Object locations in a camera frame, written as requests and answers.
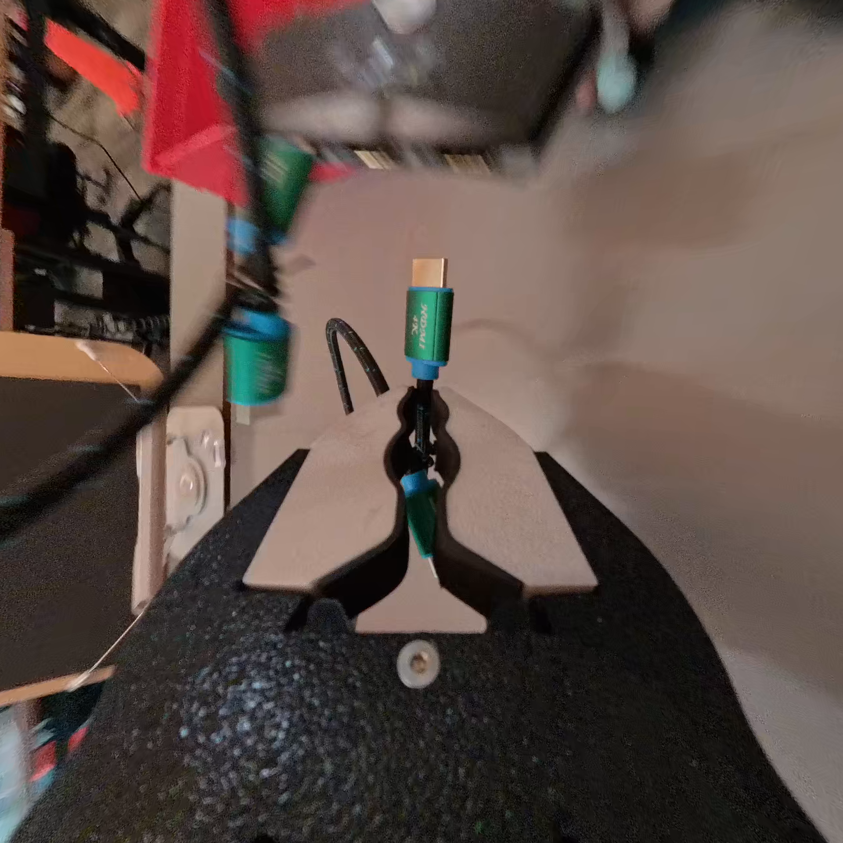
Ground black braided cable green plugs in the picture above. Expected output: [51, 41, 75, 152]
[324, 259, 457, 580]
[0, 0, 317, 548]

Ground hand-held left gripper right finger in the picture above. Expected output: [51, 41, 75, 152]
[431, 387, 599, 618]

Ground pale metal bracket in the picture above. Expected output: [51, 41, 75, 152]
[133, 405, 229, 613]

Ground red plastic bin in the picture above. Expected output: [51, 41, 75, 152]
[41, 18, 144, 118]
[141, 0, 370, 206]

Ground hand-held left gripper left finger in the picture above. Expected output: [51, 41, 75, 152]
[242, 387, 412, 618]

